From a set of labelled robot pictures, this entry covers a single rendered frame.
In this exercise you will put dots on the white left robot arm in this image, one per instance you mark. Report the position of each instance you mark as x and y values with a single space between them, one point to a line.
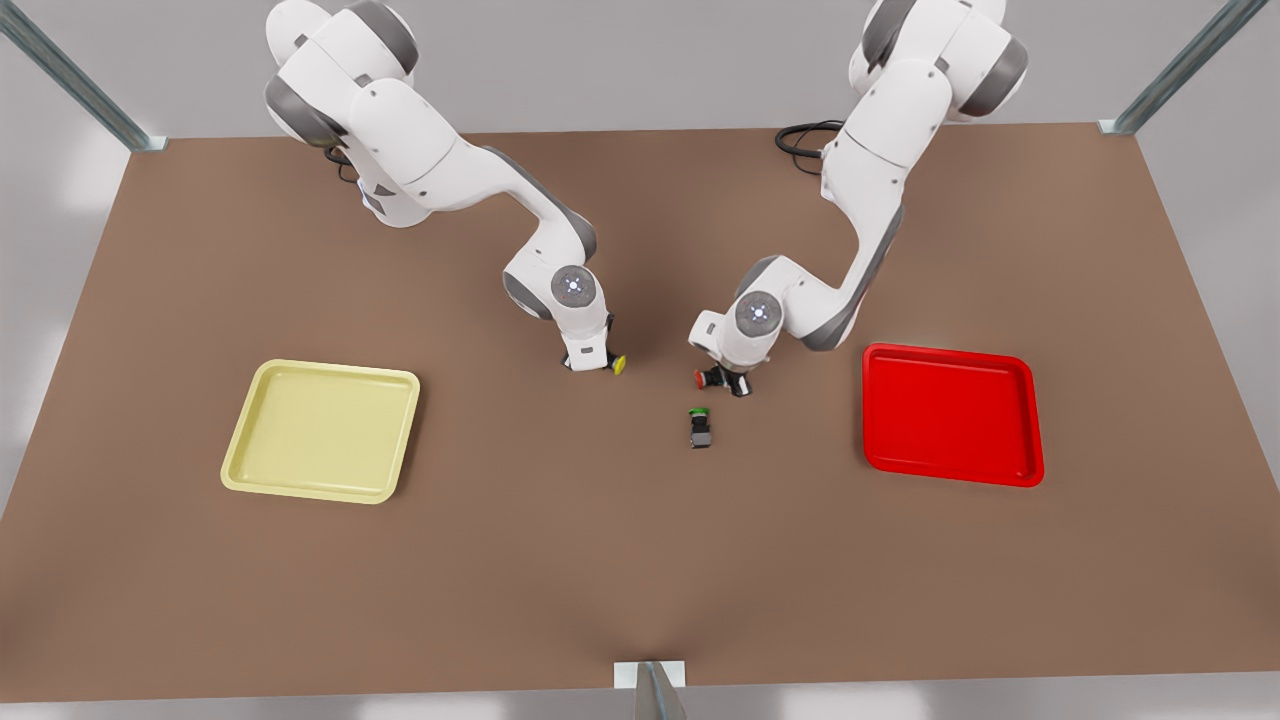
880 170

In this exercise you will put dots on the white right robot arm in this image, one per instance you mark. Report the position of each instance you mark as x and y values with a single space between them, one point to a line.
420 150

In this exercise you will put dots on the red square tray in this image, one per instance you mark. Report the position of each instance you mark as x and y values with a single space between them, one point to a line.
952 414

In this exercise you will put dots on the pale yellow square tray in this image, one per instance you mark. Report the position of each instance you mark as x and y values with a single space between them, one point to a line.
322 430

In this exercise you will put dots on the green push-button switch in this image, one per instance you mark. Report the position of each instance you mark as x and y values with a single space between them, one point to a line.
700 428

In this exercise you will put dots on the silver frame post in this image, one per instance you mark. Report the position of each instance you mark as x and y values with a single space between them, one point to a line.
1180 68
70 72
655 690

